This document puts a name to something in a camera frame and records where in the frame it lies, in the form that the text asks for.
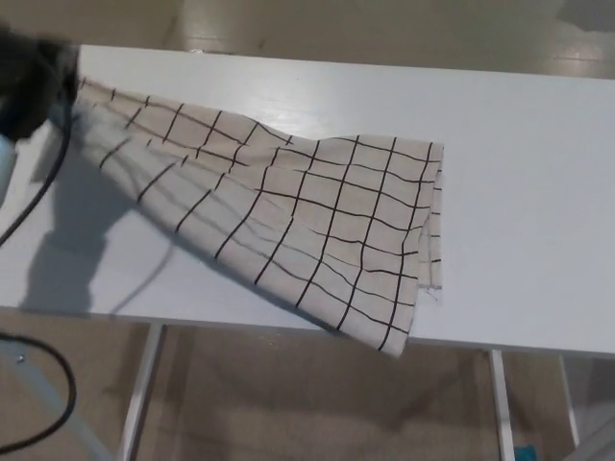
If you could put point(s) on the teal object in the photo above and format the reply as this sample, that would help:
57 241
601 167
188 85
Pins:
528 453

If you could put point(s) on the white towel with black checks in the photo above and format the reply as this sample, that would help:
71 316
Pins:
336 216

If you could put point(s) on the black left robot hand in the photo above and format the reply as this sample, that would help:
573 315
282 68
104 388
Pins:
26 81

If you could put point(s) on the white table leg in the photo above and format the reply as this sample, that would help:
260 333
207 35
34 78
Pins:
501 408
141 394
571 408

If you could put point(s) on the grey metal stand bar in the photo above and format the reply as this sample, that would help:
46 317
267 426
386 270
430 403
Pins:
24 381

